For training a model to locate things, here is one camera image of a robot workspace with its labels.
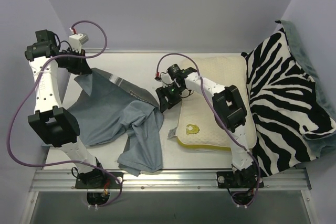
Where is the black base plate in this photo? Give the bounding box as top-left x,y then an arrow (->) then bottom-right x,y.
216,170 -> 257,189
75,170 -> 123,189

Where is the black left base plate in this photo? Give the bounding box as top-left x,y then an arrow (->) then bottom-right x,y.
75,170 -> 123,189

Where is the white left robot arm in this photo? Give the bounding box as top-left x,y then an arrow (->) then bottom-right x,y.
25,30 -> 107,188

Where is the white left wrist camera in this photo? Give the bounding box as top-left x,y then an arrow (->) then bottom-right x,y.
68,28 -> 89,51

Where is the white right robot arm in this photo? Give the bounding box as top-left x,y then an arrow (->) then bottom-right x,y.
155,64 -> 258,187

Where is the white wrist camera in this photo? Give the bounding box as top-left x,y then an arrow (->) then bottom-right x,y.
68,28 -> 89,51
154,72 -> 173,88

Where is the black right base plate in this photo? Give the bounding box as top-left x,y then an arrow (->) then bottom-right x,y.
216,170 -> 257,189

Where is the grey-blue pillowcase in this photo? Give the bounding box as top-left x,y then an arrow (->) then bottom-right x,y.
68,68 -> 164,176

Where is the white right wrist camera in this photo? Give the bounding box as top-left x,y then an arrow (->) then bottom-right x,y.
154,72 -> 173,88

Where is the zebra print cushion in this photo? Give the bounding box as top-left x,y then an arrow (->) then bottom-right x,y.
243,29 -> 335,176

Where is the aluminium mounting rail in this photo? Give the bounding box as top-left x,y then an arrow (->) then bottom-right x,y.
30,169 -> 311,193

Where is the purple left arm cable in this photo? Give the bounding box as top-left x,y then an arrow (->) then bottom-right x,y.
6,20 -> 123,207

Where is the cream yellow-edged pillow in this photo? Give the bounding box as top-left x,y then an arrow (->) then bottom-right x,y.
166,55 -> 257,152

